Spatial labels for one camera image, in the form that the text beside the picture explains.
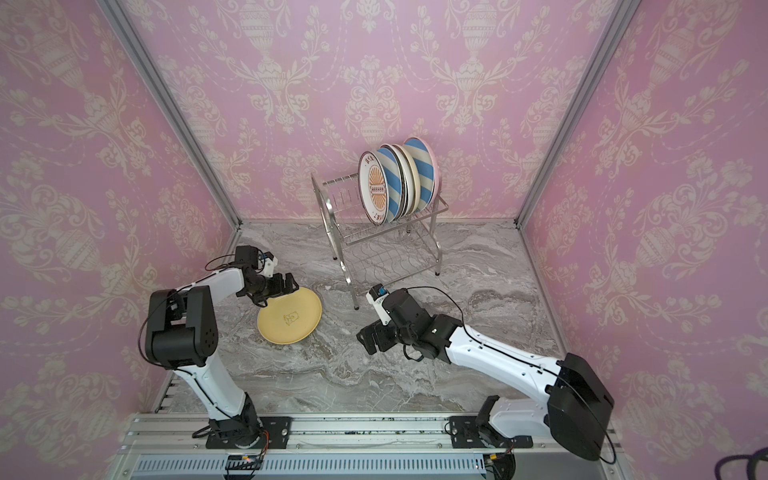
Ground yellow plate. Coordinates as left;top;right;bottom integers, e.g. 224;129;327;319
257;287;323;345

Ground orange sunburst plate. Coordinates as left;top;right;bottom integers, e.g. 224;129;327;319
380;144;407;219
358;151;389;225

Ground pink plate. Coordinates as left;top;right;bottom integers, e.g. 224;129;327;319
422;140;442;204

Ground beige plate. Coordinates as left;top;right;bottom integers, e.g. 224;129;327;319
394;144;421;215

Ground blue striped plate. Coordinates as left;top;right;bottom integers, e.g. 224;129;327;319
403;137;433;213
375;146;403;223

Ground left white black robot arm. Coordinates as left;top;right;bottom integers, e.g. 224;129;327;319
138;245;299;451

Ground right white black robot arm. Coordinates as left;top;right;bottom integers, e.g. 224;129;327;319
357;284;614;461

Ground small electronics board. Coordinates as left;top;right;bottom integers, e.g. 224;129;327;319
225;455;264;474

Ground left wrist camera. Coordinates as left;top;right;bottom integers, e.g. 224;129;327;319
255;251;278;278

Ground chrome wire dish rack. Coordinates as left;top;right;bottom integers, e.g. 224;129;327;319
311;174;449;310

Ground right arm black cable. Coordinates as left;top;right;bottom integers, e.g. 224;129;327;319
405;285;619;467

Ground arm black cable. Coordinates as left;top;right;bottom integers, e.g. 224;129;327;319
405;285;619;467
137;254;241;421

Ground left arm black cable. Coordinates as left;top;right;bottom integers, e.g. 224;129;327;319
137;254;241;421

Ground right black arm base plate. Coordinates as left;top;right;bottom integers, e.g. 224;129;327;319
447;416;534;450

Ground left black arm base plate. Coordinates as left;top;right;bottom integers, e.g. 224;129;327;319
195;416;293;451

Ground aluminium rail frame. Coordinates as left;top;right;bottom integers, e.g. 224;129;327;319
107;412;633;479

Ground black cables at corner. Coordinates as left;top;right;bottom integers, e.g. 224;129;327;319
713;446;768;480

